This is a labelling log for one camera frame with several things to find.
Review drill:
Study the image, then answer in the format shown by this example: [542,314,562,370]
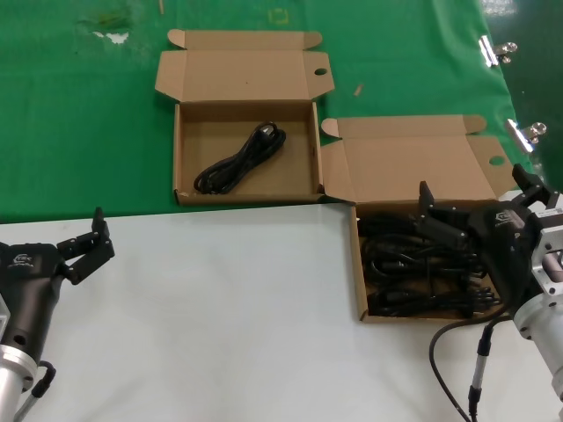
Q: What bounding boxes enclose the green table cloth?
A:
[0,0,551,225]

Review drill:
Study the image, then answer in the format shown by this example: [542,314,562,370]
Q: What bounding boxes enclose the black power cable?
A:
[367,285,502,318]
[363,236,489,283]
[193,121,288,195]

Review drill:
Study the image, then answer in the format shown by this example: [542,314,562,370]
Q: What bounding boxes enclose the left arm connector cable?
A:
[12,359,57,422]

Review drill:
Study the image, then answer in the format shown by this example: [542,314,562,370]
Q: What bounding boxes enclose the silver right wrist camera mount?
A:
[530,191,563,295]

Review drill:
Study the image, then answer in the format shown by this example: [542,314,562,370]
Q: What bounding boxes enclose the silver-sleeved right arm connector cable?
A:
[468,323,497,422]

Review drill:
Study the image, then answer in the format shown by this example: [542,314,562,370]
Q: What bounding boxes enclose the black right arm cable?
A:
[428,312,516,422]

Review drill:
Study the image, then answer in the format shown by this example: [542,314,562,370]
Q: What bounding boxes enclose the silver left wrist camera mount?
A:
[0,293,11,338]

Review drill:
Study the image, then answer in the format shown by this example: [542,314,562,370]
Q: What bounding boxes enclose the cardboard box with cutout flap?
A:
[319,114,529,325]

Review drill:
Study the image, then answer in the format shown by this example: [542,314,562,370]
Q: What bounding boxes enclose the silver metal binder clip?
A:
[505,118,549,154]
[478,35,519,68]

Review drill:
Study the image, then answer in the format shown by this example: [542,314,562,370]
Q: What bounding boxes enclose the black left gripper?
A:
[0,206,116,360]

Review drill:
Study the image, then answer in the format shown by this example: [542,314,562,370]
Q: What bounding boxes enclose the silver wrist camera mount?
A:
[0,293,11,338]
[530,191,563,295]

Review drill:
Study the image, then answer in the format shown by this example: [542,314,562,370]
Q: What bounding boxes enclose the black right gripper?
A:
[417,163,559,312]

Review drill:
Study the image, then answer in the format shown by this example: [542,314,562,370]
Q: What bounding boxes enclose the cardboard box with round hole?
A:
[154,29,336,207]

